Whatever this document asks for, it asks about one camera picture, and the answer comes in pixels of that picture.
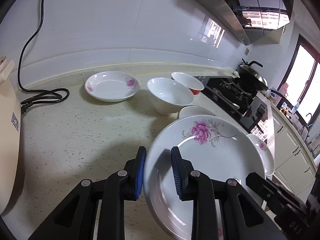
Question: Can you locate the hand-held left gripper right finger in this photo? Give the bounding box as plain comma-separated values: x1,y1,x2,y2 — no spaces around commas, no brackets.
171,147,288,240

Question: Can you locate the black gas stove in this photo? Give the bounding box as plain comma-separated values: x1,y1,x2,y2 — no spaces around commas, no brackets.
193,76,268,133

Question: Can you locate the small white dish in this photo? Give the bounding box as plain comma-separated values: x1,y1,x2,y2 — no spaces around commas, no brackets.
178,105,217,119

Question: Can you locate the black wok with lid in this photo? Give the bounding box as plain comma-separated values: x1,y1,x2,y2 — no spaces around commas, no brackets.
236,58,270,92

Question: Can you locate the black power cable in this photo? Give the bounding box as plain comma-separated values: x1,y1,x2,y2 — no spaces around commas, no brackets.
18,0,70,113

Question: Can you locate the white kitchen cabinet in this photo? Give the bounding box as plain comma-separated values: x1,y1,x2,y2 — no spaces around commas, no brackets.
270,104,317,196

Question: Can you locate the range hood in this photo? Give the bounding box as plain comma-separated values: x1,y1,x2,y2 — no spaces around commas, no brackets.
192,0,295,46

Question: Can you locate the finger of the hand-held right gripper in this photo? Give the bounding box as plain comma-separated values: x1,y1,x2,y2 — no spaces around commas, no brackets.
246,172,304,209

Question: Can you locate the window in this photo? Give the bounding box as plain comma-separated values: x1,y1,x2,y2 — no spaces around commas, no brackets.
277,34,320,127

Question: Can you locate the small floral white plate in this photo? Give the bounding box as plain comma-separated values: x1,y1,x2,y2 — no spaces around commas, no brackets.
247,133,276,177

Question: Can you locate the large floral white plate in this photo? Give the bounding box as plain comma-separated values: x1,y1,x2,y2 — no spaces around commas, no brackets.
143,114,267,240

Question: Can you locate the cream kitchen appliance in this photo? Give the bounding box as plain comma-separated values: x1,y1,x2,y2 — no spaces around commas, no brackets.
0,56,26,217

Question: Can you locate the red and white bowl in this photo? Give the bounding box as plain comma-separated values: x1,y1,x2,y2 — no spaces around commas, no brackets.
171,71,205,96

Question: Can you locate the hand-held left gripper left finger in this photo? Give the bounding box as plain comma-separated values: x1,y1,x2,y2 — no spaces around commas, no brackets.
27,146,147,240

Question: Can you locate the sink faucet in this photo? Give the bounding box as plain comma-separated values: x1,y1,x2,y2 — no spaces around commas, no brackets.
305,112,316,128

